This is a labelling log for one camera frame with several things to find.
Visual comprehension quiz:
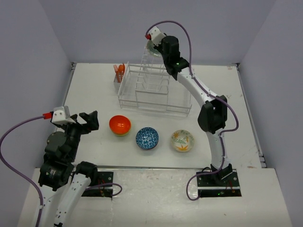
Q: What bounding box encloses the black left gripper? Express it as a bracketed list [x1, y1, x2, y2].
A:
[58, 110, 98, 160]

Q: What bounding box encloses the yellow rimmed patterned bowl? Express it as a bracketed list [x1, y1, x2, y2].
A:
[146, 40, 162, 57]

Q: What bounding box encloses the lime green bowl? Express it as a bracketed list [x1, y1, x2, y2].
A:
[113, 131, 129, 137]

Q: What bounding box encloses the blue triangle patterned bowl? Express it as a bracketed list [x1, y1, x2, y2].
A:
[135, 127, 159, 147]

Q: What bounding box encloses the white bowl orange flower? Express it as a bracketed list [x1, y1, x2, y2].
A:
[170, 130, 195, 152]

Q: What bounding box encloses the red patterned bowl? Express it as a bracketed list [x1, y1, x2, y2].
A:
[140, 146, 156, 150]

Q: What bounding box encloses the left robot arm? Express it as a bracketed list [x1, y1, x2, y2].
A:
[37, 106, 99, 227]

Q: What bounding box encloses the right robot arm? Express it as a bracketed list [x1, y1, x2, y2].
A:
[152, 35, 232, 186]

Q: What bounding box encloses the orange plastic spoon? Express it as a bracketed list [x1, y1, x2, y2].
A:
[118, 63, 125, 75]

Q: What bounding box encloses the orange plastic fork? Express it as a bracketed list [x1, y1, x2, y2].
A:
[114, 65, 120, 75]

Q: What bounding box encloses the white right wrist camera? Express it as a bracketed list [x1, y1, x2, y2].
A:
[147, 26, 166, 46]

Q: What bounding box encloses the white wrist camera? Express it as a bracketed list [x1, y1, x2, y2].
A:
[51, 106, 76, 125]
[147, 26, 166, 46]

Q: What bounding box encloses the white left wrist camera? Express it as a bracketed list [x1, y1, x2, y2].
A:
[51, 106, 76, 125]

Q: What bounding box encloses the white wire dish rack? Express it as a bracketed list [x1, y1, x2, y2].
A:
[117, 47, 192, 116]

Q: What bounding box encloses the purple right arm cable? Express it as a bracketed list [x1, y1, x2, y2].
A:
[144, 20, 239, 171]

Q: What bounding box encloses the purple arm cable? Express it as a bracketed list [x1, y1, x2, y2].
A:
[0, 113, 53, 227]
[144, 20, 239, 171]

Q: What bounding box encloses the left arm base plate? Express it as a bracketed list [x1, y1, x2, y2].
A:
[82, 170, 114, 198]

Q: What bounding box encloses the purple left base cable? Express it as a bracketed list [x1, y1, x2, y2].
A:
[85, 183, 123, 196]

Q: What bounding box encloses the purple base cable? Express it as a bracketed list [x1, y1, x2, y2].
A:
[186, 172, 224, 201]
[85, 183, 123, 196]

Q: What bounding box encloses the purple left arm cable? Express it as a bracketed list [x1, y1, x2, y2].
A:
[0, 113, 53, 227]

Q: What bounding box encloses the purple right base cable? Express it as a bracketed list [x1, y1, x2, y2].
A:
[186, 172, 224, 201]

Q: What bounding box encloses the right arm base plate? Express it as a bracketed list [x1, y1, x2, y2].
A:
[196, 169, 242, 198]

